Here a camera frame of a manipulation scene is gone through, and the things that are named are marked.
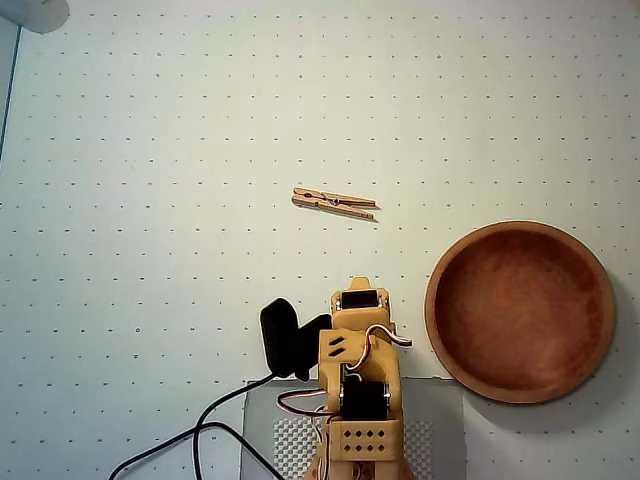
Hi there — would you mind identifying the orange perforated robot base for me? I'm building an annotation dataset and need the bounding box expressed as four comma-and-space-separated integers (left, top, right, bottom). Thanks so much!
305, 452, 417, 480

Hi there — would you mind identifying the yellow slotted camera mount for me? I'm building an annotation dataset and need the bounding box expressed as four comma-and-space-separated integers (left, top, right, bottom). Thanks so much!
318, 328, 370, 364

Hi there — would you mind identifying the tricolour gripper servo wire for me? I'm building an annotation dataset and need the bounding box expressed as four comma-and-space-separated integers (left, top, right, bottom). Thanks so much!
349, 323, 413, 374

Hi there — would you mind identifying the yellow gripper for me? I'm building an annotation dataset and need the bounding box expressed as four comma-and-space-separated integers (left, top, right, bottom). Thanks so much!
327, 275, 398, 335

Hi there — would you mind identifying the wooden clothespin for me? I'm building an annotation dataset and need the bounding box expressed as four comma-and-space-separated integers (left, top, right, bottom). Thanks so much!
291, 185, 382, 224

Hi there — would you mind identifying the white dotted paper sheet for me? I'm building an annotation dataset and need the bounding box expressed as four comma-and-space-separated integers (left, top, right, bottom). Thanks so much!
0, 0, 640, 480

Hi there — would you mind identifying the grey metal base plate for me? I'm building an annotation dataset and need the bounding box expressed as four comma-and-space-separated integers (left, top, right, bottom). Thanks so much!
241, 377, 469, 480

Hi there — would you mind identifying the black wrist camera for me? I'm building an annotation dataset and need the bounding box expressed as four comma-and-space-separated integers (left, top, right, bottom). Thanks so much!
258, 297, 332, 384

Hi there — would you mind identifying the tricolour arm servo wire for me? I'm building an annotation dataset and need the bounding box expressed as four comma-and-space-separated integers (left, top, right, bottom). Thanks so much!
276, 388, 335, 480

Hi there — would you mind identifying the brown wooden bowl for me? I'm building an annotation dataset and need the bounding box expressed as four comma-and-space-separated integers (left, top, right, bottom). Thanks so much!
423, 218, 618, 405

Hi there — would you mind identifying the white textured mat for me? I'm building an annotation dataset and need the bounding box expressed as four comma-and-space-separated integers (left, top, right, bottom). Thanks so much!
272, 417, 435, 480

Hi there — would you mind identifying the black camera cable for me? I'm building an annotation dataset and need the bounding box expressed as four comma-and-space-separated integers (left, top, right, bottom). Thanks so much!
108, 374, 282, 480

